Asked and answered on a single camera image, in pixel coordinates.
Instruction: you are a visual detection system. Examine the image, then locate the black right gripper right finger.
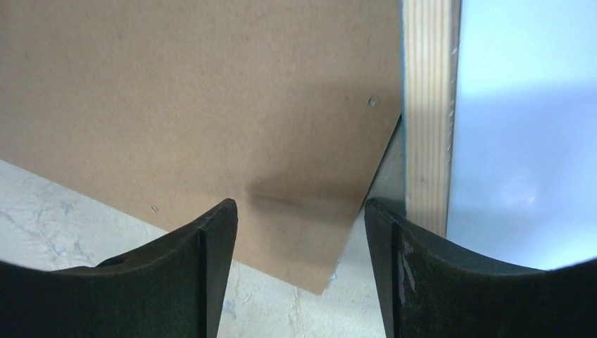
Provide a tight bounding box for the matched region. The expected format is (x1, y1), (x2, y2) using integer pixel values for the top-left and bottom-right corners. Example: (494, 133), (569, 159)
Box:
(364, 199), (596, 337)

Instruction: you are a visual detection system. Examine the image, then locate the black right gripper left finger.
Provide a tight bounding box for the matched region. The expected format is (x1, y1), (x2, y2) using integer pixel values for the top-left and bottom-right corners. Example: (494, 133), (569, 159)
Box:
(1, 199), (238, 337)

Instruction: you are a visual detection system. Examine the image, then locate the blue wooden picture frame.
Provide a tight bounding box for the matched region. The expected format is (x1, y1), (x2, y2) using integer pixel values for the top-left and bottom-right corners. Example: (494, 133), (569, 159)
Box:
(367, 1), (463, 237)

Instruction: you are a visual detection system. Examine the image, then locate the hot air balloon photo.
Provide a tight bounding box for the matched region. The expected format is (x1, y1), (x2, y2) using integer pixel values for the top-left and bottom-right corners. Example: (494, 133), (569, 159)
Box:
(447, 0), (596, 270)

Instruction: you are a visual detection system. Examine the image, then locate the brown cardboard backing board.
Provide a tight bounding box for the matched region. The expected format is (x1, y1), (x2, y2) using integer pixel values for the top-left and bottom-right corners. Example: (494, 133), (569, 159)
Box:
(1, 1), (401, 294)

